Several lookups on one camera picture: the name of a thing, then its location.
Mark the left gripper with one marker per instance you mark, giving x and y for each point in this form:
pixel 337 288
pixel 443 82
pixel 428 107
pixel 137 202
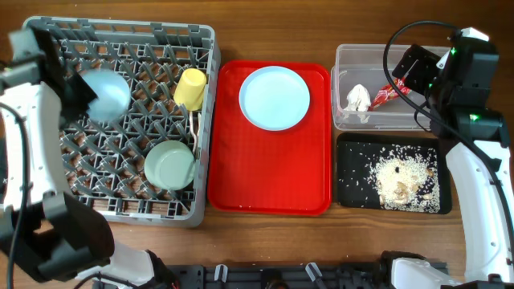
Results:
pixel 87 96

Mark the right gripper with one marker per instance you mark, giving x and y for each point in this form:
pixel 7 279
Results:
pixel 426 62

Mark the light blue bowl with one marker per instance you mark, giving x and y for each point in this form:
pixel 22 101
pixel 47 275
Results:
pixel 112 95

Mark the red candy wrapper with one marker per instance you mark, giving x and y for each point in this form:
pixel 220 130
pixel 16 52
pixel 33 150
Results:
pixel 387 93

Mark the white tissue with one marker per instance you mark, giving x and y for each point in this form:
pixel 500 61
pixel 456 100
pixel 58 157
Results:
pixel 358 99

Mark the rice food scraps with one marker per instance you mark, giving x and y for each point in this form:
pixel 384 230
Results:
pixel 405 180

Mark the yellow plastic cup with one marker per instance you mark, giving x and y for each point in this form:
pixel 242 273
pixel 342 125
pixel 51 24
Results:
pixel 190 89

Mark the white plastic fork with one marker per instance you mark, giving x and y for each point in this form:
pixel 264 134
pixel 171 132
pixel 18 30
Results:
pixel 193 132

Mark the mint green bowl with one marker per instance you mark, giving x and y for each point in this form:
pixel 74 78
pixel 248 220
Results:
pixel 170 165

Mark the light blue plate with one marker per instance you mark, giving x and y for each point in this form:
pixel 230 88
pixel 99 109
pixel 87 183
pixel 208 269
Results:
pixel 274 98

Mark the white plastic spoon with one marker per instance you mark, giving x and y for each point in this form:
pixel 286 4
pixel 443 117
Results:
pixel 199 124

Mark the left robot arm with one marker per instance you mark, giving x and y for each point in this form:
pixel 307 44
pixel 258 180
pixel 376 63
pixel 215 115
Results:
pixel 45 230

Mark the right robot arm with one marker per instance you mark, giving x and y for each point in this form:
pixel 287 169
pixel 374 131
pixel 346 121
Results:
pixel 452 92

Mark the grey dishwasher rack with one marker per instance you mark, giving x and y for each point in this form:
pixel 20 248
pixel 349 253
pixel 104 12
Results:
pixel 103 162

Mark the black waste tray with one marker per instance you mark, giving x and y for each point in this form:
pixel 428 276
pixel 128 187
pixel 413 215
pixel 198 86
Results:
pixel 349 176

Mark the clear plastic bin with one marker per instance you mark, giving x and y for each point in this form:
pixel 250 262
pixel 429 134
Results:
pixel 362 64

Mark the red plastic tray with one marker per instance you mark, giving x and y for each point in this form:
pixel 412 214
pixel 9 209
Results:
pixel 256 171

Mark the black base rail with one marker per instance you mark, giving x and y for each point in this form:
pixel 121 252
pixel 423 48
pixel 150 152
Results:
pixel 307 276

